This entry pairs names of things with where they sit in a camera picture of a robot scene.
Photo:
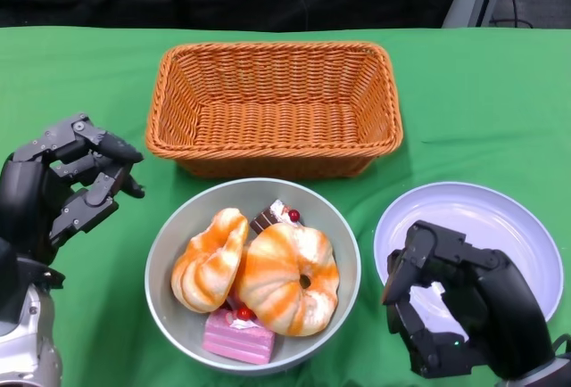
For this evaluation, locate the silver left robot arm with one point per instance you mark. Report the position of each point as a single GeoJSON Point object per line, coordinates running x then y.
{"type": "Point", "coordinates": [31, 338]}

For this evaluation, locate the elongated orange striped bread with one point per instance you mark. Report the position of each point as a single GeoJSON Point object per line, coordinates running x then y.
{"type": "Point", "coordinates": [209, 262]}

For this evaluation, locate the grey round bowl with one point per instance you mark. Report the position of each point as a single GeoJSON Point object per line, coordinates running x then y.
{"type": "Point", "coordinates": [250, 195]}

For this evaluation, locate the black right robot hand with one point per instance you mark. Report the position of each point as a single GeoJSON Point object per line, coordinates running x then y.
{"type": "Point", "coordinates": [504, 307]}

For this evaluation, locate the white round plate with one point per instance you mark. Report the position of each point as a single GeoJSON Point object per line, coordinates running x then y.
{"type": "Point", "coordinates": [473, 217]}

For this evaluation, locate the green tablecloth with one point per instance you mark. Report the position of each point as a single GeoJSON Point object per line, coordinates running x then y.
{"type": "Point", "coordinates": [468, 93]}

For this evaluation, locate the orange wicker basket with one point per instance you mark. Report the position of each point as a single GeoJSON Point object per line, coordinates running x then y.
{"type": "Point", "coordinates": [276, 124]}

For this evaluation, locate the chocolate cake slice with cherry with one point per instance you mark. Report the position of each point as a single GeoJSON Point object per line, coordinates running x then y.
{"type": "Point", "coordinates": [267, 219]}

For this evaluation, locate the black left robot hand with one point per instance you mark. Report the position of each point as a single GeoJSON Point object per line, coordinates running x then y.
{"type": "Point", "coordinates": [27, 200]}

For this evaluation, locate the pink layered cake slice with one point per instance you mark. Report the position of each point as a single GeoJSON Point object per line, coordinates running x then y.
{"type": "Point", "coordinates": [236, 344]}

